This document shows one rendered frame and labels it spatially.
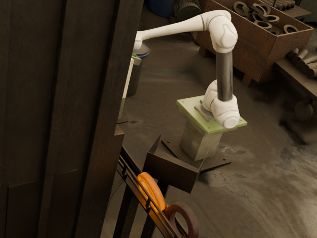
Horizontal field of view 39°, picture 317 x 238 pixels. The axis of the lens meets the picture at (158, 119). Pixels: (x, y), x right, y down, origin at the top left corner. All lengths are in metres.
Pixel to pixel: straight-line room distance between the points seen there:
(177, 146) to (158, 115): 0.43
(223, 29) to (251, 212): 1.28
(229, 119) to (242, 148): 0.84
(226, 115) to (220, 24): 0.62
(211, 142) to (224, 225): 0.67
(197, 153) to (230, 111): 0.52
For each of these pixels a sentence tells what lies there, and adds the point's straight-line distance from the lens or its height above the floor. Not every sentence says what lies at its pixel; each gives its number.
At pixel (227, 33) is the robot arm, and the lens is 2.64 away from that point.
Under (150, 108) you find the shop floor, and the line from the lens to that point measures 3.88.
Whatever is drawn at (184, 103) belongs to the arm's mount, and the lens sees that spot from 3.34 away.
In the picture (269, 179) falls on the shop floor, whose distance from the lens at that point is 3.58.
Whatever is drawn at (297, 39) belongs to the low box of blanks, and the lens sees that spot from 4.88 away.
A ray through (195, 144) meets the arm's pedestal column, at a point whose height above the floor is 0.14.
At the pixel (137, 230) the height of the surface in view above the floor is 0.01.
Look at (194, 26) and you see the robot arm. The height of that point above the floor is 1.06.
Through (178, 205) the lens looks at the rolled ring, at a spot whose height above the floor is 0.77.
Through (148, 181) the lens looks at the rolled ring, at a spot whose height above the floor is 0.79.
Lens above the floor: 2.05
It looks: 33 degrees down
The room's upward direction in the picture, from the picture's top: 16 degrees clockwise
